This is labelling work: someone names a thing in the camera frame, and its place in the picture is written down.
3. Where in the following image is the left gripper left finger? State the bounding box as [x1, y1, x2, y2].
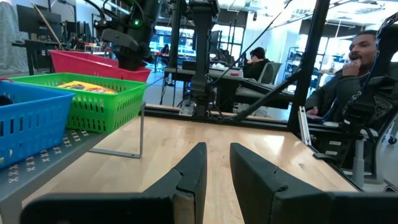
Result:
[20, 142, 208, 224]

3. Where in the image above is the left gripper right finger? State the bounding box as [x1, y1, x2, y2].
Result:
[229, 142, 398, 224]

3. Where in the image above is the red plastic basket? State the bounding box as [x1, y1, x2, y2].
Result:
[49, 49, 152, 83]

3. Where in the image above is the green plastic basket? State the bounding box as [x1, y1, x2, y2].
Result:
[11, 73, 149, 134]

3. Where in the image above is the blue plastic basket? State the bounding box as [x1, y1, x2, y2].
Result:
[0, 79, 76, 169]

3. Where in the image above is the background office desk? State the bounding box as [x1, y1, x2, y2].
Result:
[160, 65, 248, 113]

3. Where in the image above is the dark side desk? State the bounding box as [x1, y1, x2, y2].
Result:
[11, 39, 53, 76]

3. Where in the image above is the grey office chair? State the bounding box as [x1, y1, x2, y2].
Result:
[235, 61, 283, 98]

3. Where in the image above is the black monitor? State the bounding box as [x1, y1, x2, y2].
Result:
[16, 4, 63, 40]

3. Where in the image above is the grey cloth cover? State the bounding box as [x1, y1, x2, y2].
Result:
[0, 1, 29, 75]

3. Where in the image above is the grey perforated metal riser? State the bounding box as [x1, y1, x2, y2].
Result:
[0, 102, 147, 224]

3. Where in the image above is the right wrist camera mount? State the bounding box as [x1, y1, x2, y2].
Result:
[101, 28, 140, 52]

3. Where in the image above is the silver metal bracket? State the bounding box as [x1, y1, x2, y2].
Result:
[297, 105, 312, 146]

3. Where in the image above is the yellow hanging cable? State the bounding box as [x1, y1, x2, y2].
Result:
[30, 1, 63, 50]

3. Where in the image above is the grey pedestal post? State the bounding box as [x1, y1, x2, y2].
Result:
[341, 138, 384, 189]

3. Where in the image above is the black aluminium table frame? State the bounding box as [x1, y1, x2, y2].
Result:
[144, 0, 361, 190]

